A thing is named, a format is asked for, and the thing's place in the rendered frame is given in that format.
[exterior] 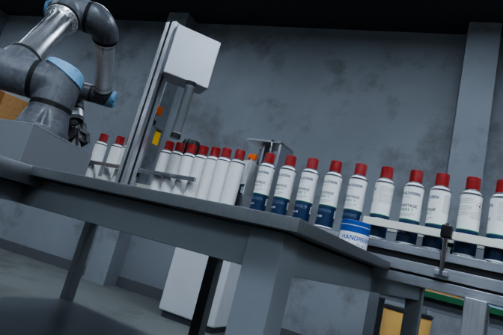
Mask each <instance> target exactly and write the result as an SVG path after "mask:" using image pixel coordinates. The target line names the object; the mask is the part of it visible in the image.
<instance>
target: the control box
mask: <svg viewBox="0 0 503 335"><path fill-rule="evenodd" d="M220 46H221V43H220V42H218V41H216V40H214V39H212V38H209V37H207V36H205V35H203V34H200V33H198V32H197V31H193V30H192V29H190V28H187V27H185V26H183V25H180V24H179V25H178V26H177V27H176V28H175V30H174V34H173V37H172V39H171V43H170V46H169V49H168V53H167V55H166V58H165V62H164V65H163V68H162V72H161V75H162V77H165V78H166V81H167V82H169V83H172V84H175V85H177V86H179V87H182V88H185V86H186V81H187V80H190V81H194V82H195V83H196V86H195V89H194V93H198V94H201V93H203V92H204V91H205V90H207V89H208V87H209V84H210V80H211V76H212V74H213V69H214V66H215V63H216V59H217V56H218V53H219V48H220Z"/></svg>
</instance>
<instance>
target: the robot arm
mask: <svg viewBox="0 0 503 335"><path fill-rule="evenodd" d="M43 13H44V16H45V18H43V19H42V20H41V21H40V22H39V23H38V24H37V25H36V26H35V27H34V28H33V29H32V30H31V31H30V32H29V33H28V34H27V35H26V36H25V37H24V38H23V39H22V40H20V41H19V42H13V43H10V44H8V45H7V46H6V47H5V48H4V49H1V48H0V90H3V91H7V92H9V93H14V94H17V95H20V96H24V97H27V98H30V101H29V103H28V105H27V106H26V108H25V109H24V110H23V111H22V112H21V113H20V114H19V115H18V117H17V118H16V119H15V120H16V121H22V122H28V123H35V124H37V125H38V126H40V127H42V128H44V129H46V130H48V131H50V132H52V133H54V134H56V135H57V136H59V137H61V138H63V139H65V140H67V141H69V142H70V143H72V144H75V145H76V146H78V147H83V146H85V145H86V144H88V143H90V133H89V132H87V123H84V100H85V101H88V102H92V103H96V104H98V105H103V106H105V107H109V108H113V107H114V106H115V104H116V102H117V98H118V93H117V92H115V91H113V90H112V86H113V75H114V63H115V46H116V45H117V44H118V38H119V34H118V27H117V25H116V22H115V20H114V18H113V16H112V15H111V14H110V12H109V11H108V10H107V9H106V8H105V7H104V6H102V5H101V4H99V3H96V2H93V1H89V0H47V1H46V2H45V5H44V9H43ZM76 31H82V32H85V33H87V34H90V35H92V40H93V42H94V43H95V47H94V85H92V84H88V83H85V82H84V76H83V75H82V73H81V72H80V71H79V70H78V69H77V68H75V67H74V66H73V65H71V64H69V63H67V62H66V61H63V60H61V59H60V58H56V57H48V56H49V54H50V53H51V52H52V51H53V50H54V49H55V47H56V46H57V45H58V44H59V43H60V42H61V41H62V40H63V39H64V38H65V37H66V36H67V35H71V34H74V33H75V32H76ZM47 57H48V58H47ZM46 58H47V59H46ZM45 59H46V61H44V60H45ZM88 136H89V140H88Z"/></svg>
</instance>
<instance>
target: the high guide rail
mask: <svg viewBox="0 0 503 335"><path fill-rule="evenodd" d="M89 164H93V165H100V166H105V167H110V168H117V169H118V168H119V166H120V165H116V164H111V163H106V162H98V161H93V160H90V162H89ZM139 173H148V174H153V175H157V176H165V177H170V178H175V179H182V180H187V181H192V182H195V181H196V178H195V177H192V176H183V175H178V174H173V173H165V172H160V171H155V170H147V169H142V168H140V169H139Z"/></svg>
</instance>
